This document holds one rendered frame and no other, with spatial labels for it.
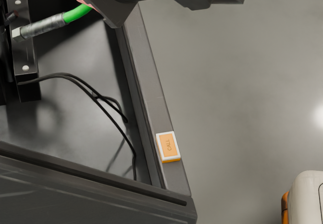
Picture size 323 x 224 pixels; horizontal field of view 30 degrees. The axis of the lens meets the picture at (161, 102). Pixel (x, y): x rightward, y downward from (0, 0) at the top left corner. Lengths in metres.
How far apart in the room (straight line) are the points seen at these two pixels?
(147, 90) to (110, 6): 0.35
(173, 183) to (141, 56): 0.26
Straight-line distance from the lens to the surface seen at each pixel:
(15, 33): 0.89
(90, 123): 1.15
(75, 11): 0.82
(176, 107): 2.20
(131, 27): 1.14
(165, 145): 0.97
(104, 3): 0.71
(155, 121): 1.01
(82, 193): 0.78
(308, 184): 1.79
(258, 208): 2.04
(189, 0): 0.60
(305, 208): 1.76
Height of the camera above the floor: 1.78
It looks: 54 degrees down
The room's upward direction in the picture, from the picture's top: 6 degrees clockwise
